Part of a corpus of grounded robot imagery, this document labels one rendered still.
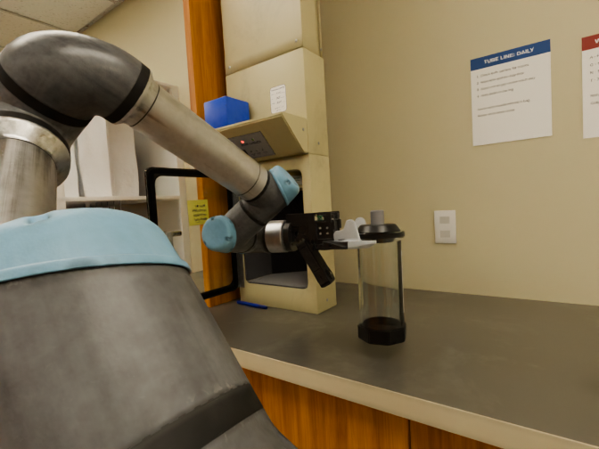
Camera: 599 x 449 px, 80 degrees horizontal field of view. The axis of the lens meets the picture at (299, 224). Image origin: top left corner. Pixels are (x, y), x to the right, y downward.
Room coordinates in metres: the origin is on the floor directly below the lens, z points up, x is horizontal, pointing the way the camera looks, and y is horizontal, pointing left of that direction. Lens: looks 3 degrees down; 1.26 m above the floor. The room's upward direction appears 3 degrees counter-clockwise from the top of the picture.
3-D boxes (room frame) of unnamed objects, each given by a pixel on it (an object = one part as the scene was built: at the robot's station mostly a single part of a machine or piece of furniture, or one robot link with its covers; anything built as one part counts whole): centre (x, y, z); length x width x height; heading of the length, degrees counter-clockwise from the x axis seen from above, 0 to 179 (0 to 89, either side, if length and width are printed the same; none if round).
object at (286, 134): (1.07, 0.12, 1.46); 0.32 x 0.12 x 0.10; 54
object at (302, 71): (1.22, 0.02, 1.33); 0.32 x 0.25 x 0.77; 54
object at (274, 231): (0.83, 0.04, 1.19); 0.08 x 0.05 x 0.08; 159
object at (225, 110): (1.13, 0.21, 1.56); 0.10 x 0.10 x 0.09; 54
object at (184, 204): (1.07, 0.31, 1.19); 0.30 x 0.01 x 0.40; 144
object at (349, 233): (0.72, -0.11, 1.20); 0.09 x 0.03 x 0.06; 44
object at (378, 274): (0.74, -0.16, 1.09); 0.11 x 0.11 x 0.21
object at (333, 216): (0.79, -0.03, 1.20); 0.12 x 0.08 x 0.09; 69
